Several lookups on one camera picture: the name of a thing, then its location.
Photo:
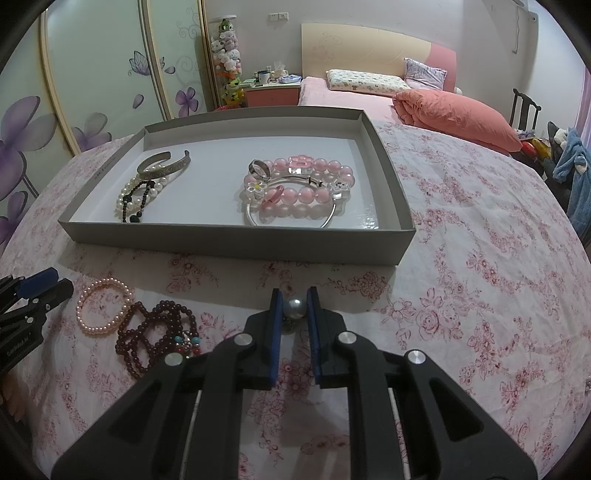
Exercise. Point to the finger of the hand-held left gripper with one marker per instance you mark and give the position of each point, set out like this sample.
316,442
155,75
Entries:
53,295
39,280

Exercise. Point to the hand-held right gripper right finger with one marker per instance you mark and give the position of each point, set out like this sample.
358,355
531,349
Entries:
311,332

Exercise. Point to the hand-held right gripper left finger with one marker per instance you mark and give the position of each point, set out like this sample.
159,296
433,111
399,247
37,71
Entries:
276,332

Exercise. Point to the large pearl pendant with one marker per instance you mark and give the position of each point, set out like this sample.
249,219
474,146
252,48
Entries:
294,308

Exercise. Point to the dark red bead strand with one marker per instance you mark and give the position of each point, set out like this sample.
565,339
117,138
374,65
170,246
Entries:
127,350

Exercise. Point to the thin silver bangle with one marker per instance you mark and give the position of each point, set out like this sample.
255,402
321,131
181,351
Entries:
277,221

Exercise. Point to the grey cardboard box tray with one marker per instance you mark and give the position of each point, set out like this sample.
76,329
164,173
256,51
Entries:
207,207

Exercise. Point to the wide silver cuff bangle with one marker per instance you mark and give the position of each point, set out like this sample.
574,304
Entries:
175,167

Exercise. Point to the person's left hand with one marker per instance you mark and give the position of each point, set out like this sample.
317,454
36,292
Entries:
14,397

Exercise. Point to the pink floral tablecloth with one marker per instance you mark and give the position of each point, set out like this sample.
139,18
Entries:
461,277

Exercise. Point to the flower print sliding wardrobe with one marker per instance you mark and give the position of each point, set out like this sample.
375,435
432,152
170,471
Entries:
92,69

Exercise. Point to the pink bed sheet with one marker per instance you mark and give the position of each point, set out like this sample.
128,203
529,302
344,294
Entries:
332,99

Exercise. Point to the pink nightstand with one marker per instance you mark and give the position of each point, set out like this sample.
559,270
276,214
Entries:
272,94

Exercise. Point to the white mug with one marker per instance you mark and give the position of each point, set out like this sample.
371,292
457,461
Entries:
263,77

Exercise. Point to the white patterned pillow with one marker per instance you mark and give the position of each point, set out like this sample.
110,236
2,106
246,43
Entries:
364,81

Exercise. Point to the folded pink duvet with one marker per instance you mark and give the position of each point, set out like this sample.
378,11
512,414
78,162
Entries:
457,117

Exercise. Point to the tube of plush toys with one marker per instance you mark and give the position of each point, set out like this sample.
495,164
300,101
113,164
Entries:
226,55

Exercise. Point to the purple patterned pillow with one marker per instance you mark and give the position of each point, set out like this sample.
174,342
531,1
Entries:
425,73

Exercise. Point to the beige and pink headboard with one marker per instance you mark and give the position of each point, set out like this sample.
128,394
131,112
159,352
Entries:
369,50

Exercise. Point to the dark wooden chair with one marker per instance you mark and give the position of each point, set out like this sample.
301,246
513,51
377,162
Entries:
524,110

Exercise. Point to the blue plush robe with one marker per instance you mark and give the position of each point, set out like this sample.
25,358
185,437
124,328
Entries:
577,175

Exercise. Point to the white wall switch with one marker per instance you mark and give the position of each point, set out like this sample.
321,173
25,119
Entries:
278,16

